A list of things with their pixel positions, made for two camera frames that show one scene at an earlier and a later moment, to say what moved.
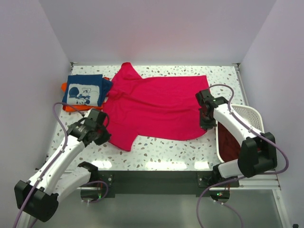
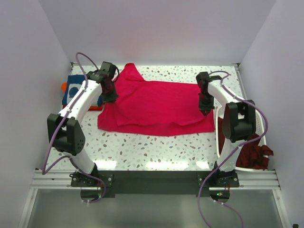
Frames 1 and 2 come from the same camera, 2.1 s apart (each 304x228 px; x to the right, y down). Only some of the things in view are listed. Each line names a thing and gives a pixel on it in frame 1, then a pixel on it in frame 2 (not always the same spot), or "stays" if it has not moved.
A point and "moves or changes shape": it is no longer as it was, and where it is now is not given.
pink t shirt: x=166 y=108 moves or changes shape
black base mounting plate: x=161 y=184 stays
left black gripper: x=106 y=137 -> x=112 y=97
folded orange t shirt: x=80 y=108 stays
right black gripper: x=206 y=125 -> x=204 y=108
